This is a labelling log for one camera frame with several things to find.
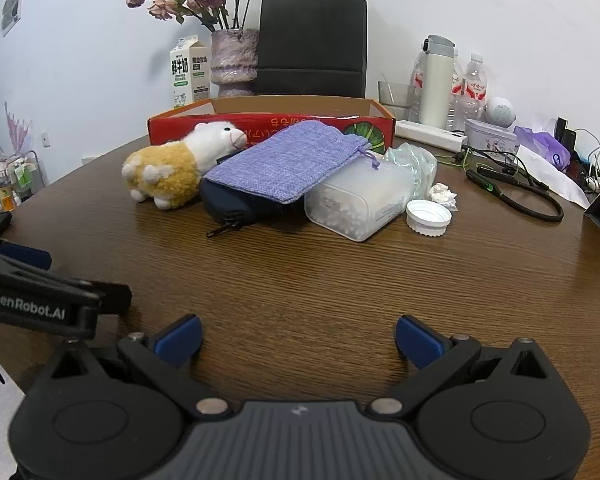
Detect dark blue zipper pouch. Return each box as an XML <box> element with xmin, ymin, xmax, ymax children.
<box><xmin>199</xmin><ymin>177</ymin><xmax>306</xmax><ymax>238</ymax></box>

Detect white ribbed bottle cap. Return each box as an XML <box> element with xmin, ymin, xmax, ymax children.
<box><xmin>406</xmin><ymin>199</ymin><xmax>452</xmax><ymax>236</ymax></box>

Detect white paper sheet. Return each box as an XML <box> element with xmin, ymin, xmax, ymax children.
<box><xmin>517</xmin><ymin>145</ymin><xmax>591</xmax><ymax>209</ymax></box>

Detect red cardboard box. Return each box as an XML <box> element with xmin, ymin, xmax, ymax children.
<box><xmin>147</xmin><ymin>96</ymin><xmax>397</xmax><ymax>157</ymax></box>

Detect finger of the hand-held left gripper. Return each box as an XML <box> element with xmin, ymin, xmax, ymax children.
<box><xmin>82</xmin><ymin>282</ymin><xmax>133</xmax><ymax>317</ymax></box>
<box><xmin>0</xmin><ymin>240</ymin><xmax>53</xmax><ymax>273</ymax></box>

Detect black paper bag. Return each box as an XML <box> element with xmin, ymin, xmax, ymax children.
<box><xmin>255</xmin><ymin>0</ymin><xmax>368</xmax><ymax>98</ymax></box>

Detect black phone stand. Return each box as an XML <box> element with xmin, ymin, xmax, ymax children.
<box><xmin>555</xmin><ymin>117</ymin><xmax>578</xmax><ymax>156</ymax></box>

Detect storage cart with clutter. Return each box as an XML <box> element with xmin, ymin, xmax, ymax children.
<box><xmin>0</xmin><ymin>147</ymin><xmax>46</xmax><ymax>233</ymax></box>

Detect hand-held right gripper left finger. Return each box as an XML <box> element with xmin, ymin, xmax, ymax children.
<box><xmin>25</xmin><ymin>314</ymin><xmax>236</xmax><ymax>418</ymax></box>

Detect white chargers with cables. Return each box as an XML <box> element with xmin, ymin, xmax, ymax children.
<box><xmin>575</xmin><ymin>129</ymin><xmax>600</xmax><ymax>196</ymax></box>

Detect wall poster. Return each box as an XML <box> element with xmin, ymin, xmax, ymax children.
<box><xmin>0</xmin><ymin>0</ymin><xmax>25</xmax><ymax>37</ymax></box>

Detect clear water bottle red label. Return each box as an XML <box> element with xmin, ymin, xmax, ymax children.
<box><xmin>462</xmin><ymin>52</ymin><xmax>488</xmax><ymax>121</ymax></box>
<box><xmin>409</xmin><ymin>50</ymin><xmax>428</xmax><ymax>111</ymax></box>
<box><xmin>449</xmin><ymin>47</ymin><xmax>470</xmax><ymax>132</ymax></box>

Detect white and yellow plush sheep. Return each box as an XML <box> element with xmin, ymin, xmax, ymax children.
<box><xmin>121</xmin><ymin>121</ymin><xmax>248</xmax><ymax>210</ymax></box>

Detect translucent plastic box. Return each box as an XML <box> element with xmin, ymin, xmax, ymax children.
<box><xmin>304</xmin><ymin>157</ymin><xmax>416</xmax><ymax>242</ymax></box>

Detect white round speaker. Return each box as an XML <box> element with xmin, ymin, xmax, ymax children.
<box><xmin>485</xmin><ymin>96</ymin><xmax>517</xmax><ymax>126</ymax></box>

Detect clear glass cup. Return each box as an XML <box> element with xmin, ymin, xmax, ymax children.
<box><xmin>377</xmin><ymin>81</ymin><xmax>416</xmax><ymax>108</ymax></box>

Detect black neckband headphones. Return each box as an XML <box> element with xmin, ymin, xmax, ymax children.
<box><xmin>465</xmin><ymin>147</ymin><xmax>565</xmax><ymax>222</ymax></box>

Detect white and green milk carton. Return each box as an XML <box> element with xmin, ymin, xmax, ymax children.
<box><xmin>169</xmin><ymin>35</ymin><xmax>212</xmax><ymax>108</ymax></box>

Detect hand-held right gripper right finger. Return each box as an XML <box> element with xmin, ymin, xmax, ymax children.
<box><xmin>367</xmin><ymin>315</ymin><xmax>561</xmax><ymax>416</ymax></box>

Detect purple drawstring pouch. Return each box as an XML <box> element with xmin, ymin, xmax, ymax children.
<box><xmin>204</xmin><ymin>120</ymin><xmax>381</xmax><ymax>205</ymax></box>

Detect brown wooden desktop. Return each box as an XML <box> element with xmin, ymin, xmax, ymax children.
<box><xmin>0</xmin><ymin>92</ymin><xmax>600</xmax><ymax>480</ymax></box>

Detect mottled purple vase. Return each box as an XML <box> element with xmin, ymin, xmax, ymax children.
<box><xmin>211</xmin><ymin>29</ymin><xmax>260</xmax><ymax>98</ymax></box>

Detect pink flower bouquet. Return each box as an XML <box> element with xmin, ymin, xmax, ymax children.
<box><xmin>4</xmin><ymin>101</ymin><xmax>33</xmax><ymax>156</ymax></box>

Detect white tissue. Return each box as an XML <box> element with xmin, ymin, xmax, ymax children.
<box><xmin>426</xmin><ymin>183</ymin><xmax>458</xmax><ymax>211</ymax></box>

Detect white thermos bottle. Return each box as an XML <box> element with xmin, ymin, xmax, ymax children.
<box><xmin>419</xmin><ymin>35</ymin><xmax>455</xmax><ymax>130</ymax></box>

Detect white printed tissue box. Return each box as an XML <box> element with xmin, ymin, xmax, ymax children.
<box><xmin>464</xmin><ymin>117</ymin><xmax>520</xmax><ymax>153</ymax></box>

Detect purple wipes pack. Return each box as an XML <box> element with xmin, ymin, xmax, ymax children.
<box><xmin>514</xmin><ymin>125</ymin><xmax>571</xmax><ymax>171</ymax></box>

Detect white power strip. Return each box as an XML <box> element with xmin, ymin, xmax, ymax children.
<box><xmin>395</xmin><ymin>120</ymin><xmax>468</xmax><ymax>152</ymax></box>

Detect pale green bubble bag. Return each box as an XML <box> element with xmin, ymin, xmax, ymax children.
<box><xmin>382</xmin><ymin>142</ymin><xmax>438</xmax><ymax>200</ymax></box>

